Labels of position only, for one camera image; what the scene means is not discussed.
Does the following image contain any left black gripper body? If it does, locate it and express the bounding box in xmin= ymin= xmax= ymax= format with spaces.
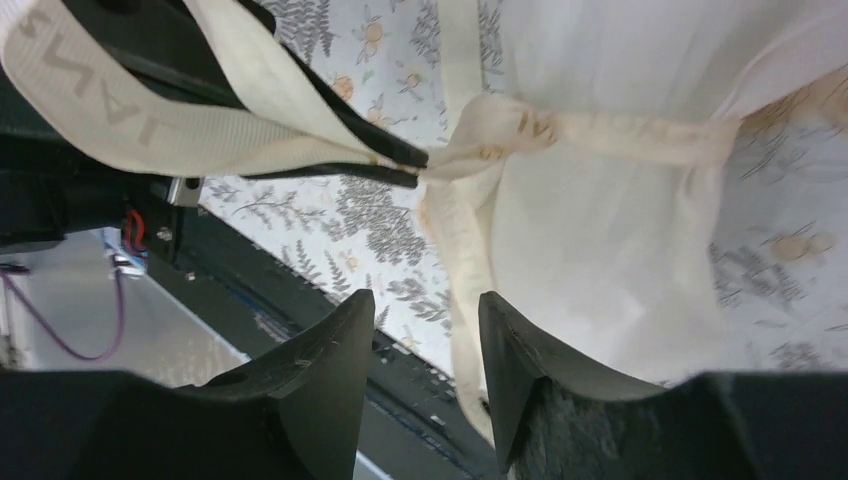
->
xmin=1 ymin=1 xmax=241 ymax=254

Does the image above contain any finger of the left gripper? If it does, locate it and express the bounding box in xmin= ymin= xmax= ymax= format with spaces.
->
xmin=284 ymin=46 xmax=431 ymax=170
xmin=242 ymin=163 xmax=418 ymax=189

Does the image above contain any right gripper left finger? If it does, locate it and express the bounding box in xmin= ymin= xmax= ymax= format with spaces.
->
xmin=182 ymin=289 xmax=375 ymax=479

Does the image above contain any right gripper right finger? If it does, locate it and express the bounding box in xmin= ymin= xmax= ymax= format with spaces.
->
xmin=478 ymin=292 xmax=670 ymax=474

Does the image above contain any cream ribbon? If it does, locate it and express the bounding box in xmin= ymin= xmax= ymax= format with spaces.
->
xmin=1 ymin=1 xmax=739 ymax=441

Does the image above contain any white wrapping paper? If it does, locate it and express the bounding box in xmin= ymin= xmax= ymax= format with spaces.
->
xmin=491 ymin=1 xmax=847 ymax=383

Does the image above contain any floral tablecloth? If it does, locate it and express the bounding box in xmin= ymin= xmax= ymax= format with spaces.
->
xmin=198 ymin=0 xmax=848 ymax=425

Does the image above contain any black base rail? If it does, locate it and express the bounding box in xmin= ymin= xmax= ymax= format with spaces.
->
xmin=129 ymin=205 xmax=499 ymax=479

